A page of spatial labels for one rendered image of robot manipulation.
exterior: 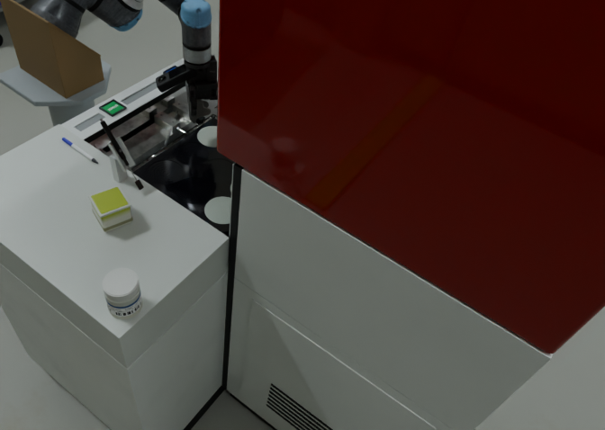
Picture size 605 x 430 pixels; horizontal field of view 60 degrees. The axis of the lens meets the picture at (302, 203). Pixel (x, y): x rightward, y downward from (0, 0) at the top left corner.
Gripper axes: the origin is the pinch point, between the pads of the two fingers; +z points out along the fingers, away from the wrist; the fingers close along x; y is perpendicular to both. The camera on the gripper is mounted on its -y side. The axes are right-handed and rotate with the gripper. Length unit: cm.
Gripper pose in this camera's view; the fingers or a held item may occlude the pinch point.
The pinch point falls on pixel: (191, 119)
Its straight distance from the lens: 159.8
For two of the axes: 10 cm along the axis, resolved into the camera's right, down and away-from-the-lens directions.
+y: 9.4, -1.4, 3.0
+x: -3.1, -7.0, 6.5
